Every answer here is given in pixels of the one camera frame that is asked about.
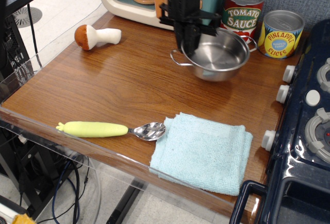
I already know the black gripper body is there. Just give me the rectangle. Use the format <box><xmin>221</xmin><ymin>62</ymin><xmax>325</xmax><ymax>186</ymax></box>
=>
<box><xmin>160</xmin><ymin>0</ymin><xmax>221</xmax><ymax>37</ymax></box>

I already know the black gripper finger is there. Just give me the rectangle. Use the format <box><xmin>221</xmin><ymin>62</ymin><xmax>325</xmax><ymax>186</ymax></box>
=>
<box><xmin>174</xmin><ymin>23</ymin><xmax>185</xmax><ymax>50</ymax></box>
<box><xmin>184</xmin><ymin>25</ymin><xmax>201</xmax><ymax>57</ymax></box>

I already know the stainless steel pot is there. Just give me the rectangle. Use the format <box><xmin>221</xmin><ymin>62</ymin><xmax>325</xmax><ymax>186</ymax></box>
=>
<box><xmin>170</xmin><ymin>28</ymin><xmax>258</xmax><ymax>82</ymax></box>

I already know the tomato sauce can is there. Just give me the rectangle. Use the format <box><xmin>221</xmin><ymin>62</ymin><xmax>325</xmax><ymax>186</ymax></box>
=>
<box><xmin>220</xmin><ymin>0</ymin><xmax>265</xmax><ymax>43</ymax></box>

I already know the pineapple slices can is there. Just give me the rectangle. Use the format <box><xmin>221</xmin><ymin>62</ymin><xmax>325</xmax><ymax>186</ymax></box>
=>
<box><xmin>258</xmin><ymin>10</ymin><xmax>305</xmax><ymax>59</ymax></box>

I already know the plush mushroom toy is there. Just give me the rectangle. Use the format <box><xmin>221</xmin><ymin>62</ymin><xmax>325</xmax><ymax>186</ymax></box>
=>
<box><xmin>74</xmin><ymin>25</ymin><xmax>122</xmax><ymax>51</ymax></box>

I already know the white stove knob upper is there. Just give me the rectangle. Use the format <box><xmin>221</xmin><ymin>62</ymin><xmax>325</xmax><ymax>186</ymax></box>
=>
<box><xmin>282</xmin><ymin>65</ymin><xmax>295</xmax><ymax>83</ymax></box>

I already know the white stove knob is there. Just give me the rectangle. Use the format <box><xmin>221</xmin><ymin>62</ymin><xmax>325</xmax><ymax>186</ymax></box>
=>
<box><xmin>282</xmin><ymin>65</ymin><xmax>295</xmax><ymax>83</ymax></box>
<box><xmin>261</xmin><ymin>130</ymin><xmax>276</xmax><ymax>152</ymax></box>
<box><xmin>276</xmin><ymin>85</ymin><xmax>290</xmax><ymax>104</ymax></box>

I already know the white stove knob middle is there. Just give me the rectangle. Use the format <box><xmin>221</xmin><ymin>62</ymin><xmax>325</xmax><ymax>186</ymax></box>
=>
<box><xmin>276</xmin><ymin>85</ymin><xmax>290</xmax><ymax>104</ymax></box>

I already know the light blue folded cloth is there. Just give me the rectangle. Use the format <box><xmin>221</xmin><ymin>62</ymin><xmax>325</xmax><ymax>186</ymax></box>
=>
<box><xmin>150</xmin><ymin>113</ymin><xmax>253</xmax><ymax>196</ymax></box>

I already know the white stove knob lower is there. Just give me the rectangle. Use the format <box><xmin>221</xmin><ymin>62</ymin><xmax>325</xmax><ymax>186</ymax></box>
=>
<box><xmin>261</xmin><ymin>130</ymin><xmax>276</xmax><ymax>152</ymax></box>

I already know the dark blue toy stove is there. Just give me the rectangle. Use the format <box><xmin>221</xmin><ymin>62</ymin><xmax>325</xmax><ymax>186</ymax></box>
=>
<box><xmin>230</xmin><ymin>20</ymin><xmax>329</xmax><ymax>223</ymax></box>

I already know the clear acrylic barrier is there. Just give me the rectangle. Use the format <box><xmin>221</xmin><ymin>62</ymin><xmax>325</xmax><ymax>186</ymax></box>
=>
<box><xmin>1</xmin><ymin>13</ymin><xmax>239</xmax><ymax>215</ymax></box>

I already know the spoon with yellow-green handle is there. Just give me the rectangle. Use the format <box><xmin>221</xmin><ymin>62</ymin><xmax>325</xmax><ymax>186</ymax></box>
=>
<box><xmin>56</xmin><ymin>121</ymin><xmax>166</xmax><ymax>141</ymax></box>

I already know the blue cable under table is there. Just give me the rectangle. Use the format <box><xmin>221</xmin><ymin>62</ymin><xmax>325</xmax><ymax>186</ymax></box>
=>
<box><xmin>51</xmin><ymin>161</ymin><xmax>80</xmax><ymax>224</ymax></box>

